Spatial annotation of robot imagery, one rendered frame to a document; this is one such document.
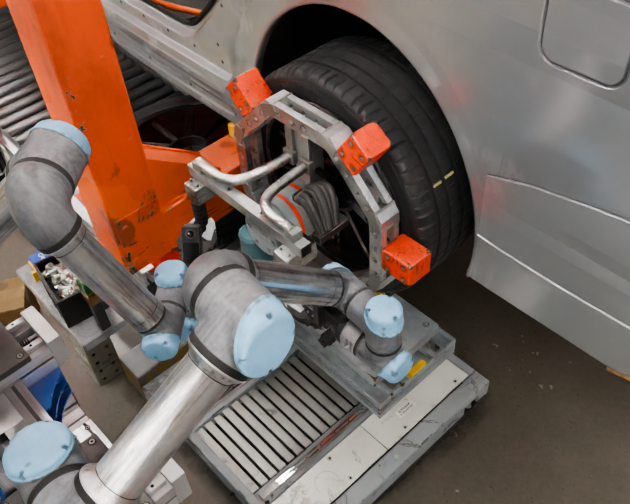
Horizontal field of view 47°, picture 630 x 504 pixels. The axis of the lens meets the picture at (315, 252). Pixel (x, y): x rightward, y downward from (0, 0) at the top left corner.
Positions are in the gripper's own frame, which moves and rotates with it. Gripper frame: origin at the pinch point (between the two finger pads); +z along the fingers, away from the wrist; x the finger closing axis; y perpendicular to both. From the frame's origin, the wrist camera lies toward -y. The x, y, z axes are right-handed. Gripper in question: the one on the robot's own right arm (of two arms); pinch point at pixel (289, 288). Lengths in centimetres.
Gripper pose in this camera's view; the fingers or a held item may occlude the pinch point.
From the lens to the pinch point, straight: 170.3
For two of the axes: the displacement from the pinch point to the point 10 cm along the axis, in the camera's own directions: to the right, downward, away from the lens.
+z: -6.9, -4.9, 5.3
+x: -7.2, 5.2, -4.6
